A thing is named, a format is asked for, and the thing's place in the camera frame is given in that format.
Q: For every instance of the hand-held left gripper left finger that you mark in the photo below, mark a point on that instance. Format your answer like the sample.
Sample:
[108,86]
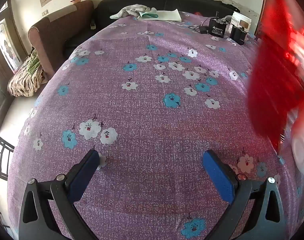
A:
[83,177]

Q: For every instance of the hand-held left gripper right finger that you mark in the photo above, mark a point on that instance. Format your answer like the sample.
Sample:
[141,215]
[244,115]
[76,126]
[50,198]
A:
[219,177]

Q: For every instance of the white plastic bowl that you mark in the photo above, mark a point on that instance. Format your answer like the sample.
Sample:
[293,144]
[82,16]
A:
[302,155]

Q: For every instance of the large red scalloped plate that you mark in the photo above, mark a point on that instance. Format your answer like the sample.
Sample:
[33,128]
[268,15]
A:
[271,80]

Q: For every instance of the black metal railing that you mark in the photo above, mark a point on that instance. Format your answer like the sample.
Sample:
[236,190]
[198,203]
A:
[2,155]

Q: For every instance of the purple floral tablecloth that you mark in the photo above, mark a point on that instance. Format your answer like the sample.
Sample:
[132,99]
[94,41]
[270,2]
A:
[142,92]

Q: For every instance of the striped blanket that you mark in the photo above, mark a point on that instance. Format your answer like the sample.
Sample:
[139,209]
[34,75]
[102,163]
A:
[24,80]

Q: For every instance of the black motor unit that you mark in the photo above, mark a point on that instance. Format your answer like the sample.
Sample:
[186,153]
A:
[216,28]

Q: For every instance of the black power adapter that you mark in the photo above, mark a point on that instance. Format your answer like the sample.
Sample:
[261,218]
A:
[203,29]

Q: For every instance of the brown armchair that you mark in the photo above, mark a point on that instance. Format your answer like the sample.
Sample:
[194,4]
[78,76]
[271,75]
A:
[57,27]

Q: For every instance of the glass panel door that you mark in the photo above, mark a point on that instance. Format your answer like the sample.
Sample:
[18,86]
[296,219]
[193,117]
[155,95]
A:
[7,45]

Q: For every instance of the white plastic jar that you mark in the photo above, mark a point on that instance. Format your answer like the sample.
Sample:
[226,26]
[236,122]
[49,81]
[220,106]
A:
[238,17]

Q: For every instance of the red cloth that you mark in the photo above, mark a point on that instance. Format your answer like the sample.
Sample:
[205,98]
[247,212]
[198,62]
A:
[197,13]

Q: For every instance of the white notebook with green band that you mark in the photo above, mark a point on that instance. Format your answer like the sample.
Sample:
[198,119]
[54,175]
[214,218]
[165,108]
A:
[166,15]

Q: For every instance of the white cloth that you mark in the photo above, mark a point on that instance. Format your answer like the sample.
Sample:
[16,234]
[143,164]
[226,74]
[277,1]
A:
[128,11]

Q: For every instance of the black sofa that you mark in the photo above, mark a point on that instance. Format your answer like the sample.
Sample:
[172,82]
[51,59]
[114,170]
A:
[117,5]

